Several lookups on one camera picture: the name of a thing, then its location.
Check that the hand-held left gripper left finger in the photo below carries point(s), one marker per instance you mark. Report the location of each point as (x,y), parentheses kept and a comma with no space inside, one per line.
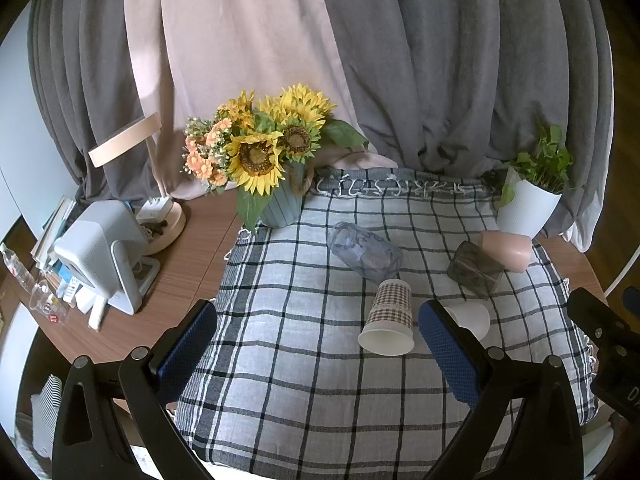
(186,347)

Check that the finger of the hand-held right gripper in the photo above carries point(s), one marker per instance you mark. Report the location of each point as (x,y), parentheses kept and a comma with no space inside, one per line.
(595,312)

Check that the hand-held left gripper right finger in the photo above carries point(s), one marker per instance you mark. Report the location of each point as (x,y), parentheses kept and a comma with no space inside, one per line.
(448,357)

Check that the checked brown paper cup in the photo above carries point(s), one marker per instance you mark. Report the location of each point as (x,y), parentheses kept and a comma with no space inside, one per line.
(389,317)

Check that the white paper cup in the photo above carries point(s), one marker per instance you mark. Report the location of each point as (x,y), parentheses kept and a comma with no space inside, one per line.
(472,317)

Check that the dark transparent plastic cup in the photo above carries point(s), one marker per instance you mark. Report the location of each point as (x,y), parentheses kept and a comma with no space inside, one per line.
(475,270)

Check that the pink cup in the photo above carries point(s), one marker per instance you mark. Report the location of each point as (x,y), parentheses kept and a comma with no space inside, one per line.
(507,251)

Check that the clear bluish glass cup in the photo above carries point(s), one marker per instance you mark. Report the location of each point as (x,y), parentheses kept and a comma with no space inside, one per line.
(362,250)

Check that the white sheer curtain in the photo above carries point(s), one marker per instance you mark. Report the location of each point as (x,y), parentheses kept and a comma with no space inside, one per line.
(585,220)

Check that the white remote control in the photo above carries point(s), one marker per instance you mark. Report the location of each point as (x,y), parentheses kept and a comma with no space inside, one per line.
(96,316)

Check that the black white checked cloth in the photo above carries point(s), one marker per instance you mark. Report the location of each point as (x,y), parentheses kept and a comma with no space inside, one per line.
(300,370)

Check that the potted green plant white pot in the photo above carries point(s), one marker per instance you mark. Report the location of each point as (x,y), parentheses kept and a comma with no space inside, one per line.
(527,205)

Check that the white desktop appliance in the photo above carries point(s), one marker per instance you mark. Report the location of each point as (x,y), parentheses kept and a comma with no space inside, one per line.
(97,245)

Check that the white power adapter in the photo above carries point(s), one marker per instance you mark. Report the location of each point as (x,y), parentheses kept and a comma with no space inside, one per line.
(155,207)

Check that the small clear glass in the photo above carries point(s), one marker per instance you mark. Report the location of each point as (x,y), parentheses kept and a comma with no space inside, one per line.
(46,302)

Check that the striped cloth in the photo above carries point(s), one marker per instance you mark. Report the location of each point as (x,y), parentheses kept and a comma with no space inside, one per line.
(47,412)

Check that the blue-grey ribbed vase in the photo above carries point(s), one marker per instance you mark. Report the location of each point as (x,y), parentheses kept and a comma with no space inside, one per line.
(282,205)

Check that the stack of books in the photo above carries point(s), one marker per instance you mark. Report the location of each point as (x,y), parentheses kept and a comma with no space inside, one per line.
(52,232)

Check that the clear plastic bottle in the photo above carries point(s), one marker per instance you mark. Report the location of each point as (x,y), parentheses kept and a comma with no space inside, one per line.
(17,270)

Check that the sunflower bouquet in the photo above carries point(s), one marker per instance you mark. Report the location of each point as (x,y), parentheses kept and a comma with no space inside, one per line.
(257,157)

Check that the grey curtain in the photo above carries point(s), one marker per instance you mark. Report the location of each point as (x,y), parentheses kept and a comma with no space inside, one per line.
(475,60)
(80,85)

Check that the pink curtain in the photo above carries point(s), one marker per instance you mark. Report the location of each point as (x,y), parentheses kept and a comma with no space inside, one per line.
(240,50)

